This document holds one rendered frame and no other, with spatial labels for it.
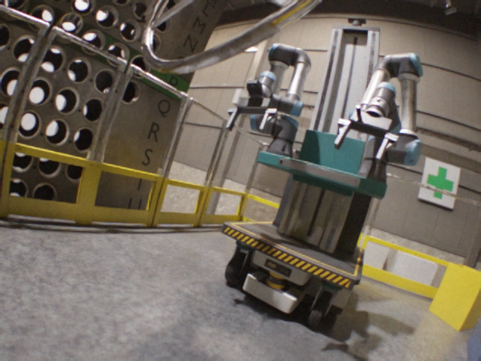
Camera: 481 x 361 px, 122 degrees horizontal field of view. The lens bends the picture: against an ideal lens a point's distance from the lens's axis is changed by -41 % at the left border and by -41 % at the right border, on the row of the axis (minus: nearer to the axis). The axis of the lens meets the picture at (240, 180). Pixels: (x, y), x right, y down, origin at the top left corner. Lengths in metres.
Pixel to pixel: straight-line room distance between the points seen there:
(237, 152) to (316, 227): 7.49
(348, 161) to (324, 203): 0.27
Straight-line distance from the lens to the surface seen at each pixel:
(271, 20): 0.24
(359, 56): 1.60
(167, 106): 2.60
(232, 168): 8.57
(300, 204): 1.27
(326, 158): 1.23
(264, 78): 0.98
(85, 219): 1.50
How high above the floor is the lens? 0.56
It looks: 1 degrees down
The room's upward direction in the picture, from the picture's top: 17 degrees clockwise
